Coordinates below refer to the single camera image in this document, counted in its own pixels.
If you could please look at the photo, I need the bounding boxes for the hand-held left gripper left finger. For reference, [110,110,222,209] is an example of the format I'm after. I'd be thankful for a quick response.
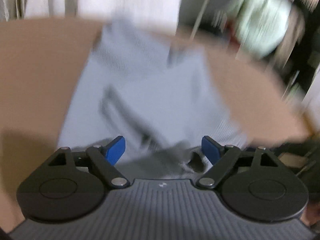
[41,135,130,189]

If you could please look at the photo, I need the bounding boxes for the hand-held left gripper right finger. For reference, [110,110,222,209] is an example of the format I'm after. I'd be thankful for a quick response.
[196,135,284,189]

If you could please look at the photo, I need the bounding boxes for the grey shirt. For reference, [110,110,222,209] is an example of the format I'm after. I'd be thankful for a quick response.
[57,17,250,180]

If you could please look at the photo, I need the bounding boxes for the grey hanging cord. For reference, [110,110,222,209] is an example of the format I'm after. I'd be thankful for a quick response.
[191,0,217,42]

